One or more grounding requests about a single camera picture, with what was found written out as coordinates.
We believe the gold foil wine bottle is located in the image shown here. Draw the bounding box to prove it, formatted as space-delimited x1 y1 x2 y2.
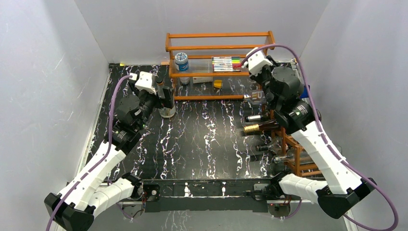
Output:
243 119 280 133

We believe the white small box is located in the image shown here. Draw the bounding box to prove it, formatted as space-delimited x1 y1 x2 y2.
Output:
192 77 213 84

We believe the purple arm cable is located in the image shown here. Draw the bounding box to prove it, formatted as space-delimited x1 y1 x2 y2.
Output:
241 44 399 231
45 74 133 231

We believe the orange wooden shelf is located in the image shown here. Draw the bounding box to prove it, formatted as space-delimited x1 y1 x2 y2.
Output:
165 31 275 101

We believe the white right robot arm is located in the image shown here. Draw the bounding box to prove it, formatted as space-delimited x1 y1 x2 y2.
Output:
248 54 374 219

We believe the blue lidded jar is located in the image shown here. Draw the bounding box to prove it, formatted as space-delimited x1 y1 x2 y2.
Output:
174 52 189 71

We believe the yellow small object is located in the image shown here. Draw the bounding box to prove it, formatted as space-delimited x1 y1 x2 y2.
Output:
213 79 223 89

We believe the silver capped wine bottle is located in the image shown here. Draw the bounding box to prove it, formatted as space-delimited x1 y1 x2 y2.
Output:
244 114 270 122

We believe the clear glass bottle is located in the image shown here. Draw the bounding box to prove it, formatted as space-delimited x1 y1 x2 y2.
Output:
155 77 176 118

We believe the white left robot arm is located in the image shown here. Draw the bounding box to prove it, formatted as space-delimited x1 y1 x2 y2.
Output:
44 85 175 231

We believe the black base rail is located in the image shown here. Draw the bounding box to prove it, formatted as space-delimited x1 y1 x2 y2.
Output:
115 180 291 214

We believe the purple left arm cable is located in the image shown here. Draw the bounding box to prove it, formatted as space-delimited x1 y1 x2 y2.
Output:
45 74 133 231

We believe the marker pen set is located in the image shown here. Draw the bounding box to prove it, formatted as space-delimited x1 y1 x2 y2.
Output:
212 56 242 72

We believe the blue glass bottle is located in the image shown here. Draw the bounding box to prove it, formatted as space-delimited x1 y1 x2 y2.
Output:
243 83 308 107

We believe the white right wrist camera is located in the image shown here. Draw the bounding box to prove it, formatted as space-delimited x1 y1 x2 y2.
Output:
244 51 273 76

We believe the wooden wine rack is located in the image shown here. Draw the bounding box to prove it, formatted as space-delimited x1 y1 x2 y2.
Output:
260 76 329 178

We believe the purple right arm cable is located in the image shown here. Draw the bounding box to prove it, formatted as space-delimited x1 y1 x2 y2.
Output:
241 44 399 231

